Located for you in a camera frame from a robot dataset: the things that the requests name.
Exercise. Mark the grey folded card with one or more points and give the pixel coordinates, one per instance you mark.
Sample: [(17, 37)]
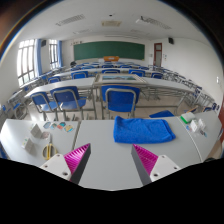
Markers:
[(36, 130), (28, 146)]

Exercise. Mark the green and white pack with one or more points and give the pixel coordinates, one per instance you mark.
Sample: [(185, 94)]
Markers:
[(187, 116)]

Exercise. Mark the framed landscape picture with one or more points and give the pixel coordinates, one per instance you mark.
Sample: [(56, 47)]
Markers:
[(119, 77)]

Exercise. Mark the ceiling air vent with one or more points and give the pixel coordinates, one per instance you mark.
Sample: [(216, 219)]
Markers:
[(111, 23)]

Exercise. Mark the black wall speaker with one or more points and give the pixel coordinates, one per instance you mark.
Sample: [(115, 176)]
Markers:
[(43, 42), (170, 40)]

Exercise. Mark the green blackboard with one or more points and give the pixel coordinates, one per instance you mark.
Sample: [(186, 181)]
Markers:
[(109, 50)]

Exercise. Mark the brown door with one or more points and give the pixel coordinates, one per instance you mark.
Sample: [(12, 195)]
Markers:
[(157, 55)]

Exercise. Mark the small colourful sticker card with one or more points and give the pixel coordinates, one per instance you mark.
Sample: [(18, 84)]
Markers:
[(47, 125), (53, 126), (68, 128), (61, 125)]

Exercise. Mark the white classroom desk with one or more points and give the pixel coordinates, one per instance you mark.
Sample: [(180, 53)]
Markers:
[(60, 85), (160, 85)]

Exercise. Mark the large window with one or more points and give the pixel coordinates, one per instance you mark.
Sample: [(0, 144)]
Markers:
[(26, 61)]

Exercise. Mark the orange lectern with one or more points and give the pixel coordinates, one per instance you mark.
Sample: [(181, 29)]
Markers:
[(111, 58)]

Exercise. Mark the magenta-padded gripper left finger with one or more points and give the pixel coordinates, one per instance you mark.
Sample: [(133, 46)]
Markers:
[(56, 165)]

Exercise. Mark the small white box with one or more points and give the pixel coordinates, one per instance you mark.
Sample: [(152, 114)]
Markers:
[(201, 124), (194, 125)]

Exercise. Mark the narrow window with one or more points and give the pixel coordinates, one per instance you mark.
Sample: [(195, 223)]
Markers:
[(53, 55)]

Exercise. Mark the rows of blue chairs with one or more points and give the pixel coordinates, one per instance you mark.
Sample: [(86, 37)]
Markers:
[(110, 71)]

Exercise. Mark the blue terry towel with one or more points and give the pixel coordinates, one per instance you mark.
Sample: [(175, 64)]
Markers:
[(141, 130)]

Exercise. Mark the ceiling lights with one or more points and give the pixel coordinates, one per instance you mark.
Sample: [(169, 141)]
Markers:
[(70, 19)]

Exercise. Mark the blue metal-framed chair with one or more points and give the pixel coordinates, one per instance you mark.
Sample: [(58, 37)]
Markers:
[(41, 101), (68, 97), (120, 98)]

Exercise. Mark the blue curtain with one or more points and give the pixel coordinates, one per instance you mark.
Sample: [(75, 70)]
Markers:
[(38, 57), (60, 53)]

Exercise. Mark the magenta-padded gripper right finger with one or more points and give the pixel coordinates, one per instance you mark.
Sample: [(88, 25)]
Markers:
[(163, 165)]

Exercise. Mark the blue chair seat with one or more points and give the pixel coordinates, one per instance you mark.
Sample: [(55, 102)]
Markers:
[(161, 114)]

